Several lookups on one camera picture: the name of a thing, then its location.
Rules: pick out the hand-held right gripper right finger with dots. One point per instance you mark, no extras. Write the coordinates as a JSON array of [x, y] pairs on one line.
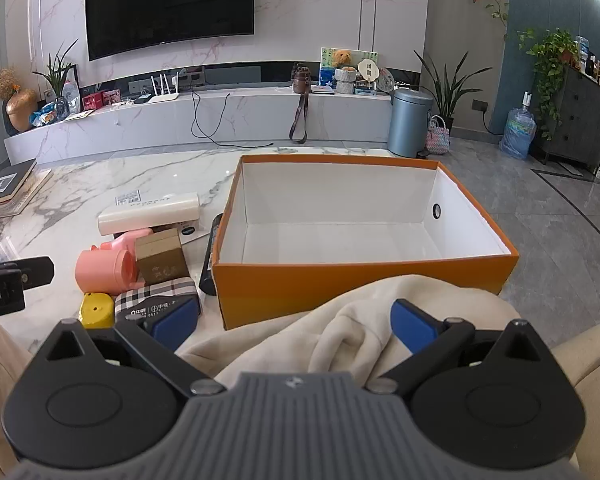
[[412, 322]]

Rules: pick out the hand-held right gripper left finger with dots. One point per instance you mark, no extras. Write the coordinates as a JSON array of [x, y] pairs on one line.
[[172, 321]]

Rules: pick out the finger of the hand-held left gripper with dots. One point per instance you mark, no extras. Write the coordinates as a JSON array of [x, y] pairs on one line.
[[37, 271]]

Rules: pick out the pink bottle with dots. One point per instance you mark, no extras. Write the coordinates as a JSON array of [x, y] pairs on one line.
[[102, 270]]

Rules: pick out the orange cardboard box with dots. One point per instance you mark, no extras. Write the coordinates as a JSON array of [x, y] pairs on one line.
[[360, 272]]

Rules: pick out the plaid box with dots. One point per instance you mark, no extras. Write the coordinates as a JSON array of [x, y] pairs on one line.
[[144, 295]]

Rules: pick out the brown gold box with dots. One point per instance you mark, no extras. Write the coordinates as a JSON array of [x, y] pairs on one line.
[[162, 257]]

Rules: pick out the yellow toy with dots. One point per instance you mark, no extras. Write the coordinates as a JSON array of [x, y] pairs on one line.
[[95, 310]]

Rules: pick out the dark hardcover book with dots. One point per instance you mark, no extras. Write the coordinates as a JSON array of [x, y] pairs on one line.
[[7, 185]]

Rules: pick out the long cream box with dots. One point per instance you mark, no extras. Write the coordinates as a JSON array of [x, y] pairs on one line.
[[149, 214]]

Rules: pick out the cream cloth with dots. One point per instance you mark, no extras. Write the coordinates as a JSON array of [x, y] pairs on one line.
[[290, 340]]

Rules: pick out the pile of snack packets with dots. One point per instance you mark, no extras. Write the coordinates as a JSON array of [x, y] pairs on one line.
[[49, 115]]

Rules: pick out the gold vase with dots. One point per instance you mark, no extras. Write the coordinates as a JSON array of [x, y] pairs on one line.
[[20, 112]]

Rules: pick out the red gift box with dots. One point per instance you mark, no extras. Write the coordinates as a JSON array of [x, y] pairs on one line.
[[91, 101]]

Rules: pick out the cream cushion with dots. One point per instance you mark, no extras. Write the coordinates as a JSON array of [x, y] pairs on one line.
[[590, 360]]

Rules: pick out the woven handbag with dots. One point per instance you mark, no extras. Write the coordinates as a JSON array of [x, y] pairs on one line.
[[439, 140]]

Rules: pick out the pink gift box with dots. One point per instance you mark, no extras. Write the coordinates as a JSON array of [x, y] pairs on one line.
[[112, 96]]

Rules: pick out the dried flower bunch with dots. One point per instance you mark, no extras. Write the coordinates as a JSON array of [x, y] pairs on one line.
[[3, 82]]

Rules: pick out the small grass plant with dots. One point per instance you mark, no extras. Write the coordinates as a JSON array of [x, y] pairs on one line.
[[58, 75]]

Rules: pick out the grey pedal trash can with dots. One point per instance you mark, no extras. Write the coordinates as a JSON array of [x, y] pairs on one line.
[[409, 125]]

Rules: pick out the white marble television console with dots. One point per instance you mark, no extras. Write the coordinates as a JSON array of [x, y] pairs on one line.
[[229, 115]]

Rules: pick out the white router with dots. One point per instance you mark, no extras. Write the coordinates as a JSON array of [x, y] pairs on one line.
[[163, 95]]

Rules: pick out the blue water jug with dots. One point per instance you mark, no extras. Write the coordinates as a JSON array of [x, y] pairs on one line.
[[517, 132]]

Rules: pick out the long-leaf potted plant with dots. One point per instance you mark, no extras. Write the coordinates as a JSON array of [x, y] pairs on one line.
[[450, 95]]

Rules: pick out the decorative plate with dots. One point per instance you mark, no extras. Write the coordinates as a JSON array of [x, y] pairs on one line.
[[387, 80]]

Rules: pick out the grey plush pot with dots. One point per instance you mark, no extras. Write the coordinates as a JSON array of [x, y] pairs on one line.
[[346, 81]]

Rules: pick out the round paper fan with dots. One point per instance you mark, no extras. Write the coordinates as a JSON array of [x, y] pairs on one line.
[[368, 71]]

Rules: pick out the dark grey cabinet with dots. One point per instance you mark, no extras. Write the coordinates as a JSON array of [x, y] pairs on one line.
[[575, 120]]

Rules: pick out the teddy bear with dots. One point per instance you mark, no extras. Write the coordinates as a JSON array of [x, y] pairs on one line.
[[342, 58]]

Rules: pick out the ivy plant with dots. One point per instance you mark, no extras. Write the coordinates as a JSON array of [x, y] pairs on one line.
[[555, 55]]

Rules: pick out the bottles on cabinet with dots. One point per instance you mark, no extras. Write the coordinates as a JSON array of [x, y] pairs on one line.
[[586, 55]]

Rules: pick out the wall socket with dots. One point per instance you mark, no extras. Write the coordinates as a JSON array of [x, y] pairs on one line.
[[480, 105]]

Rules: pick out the black wall television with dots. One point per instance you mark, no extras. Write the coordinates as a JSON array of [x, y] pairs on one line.
[[169, 5]]

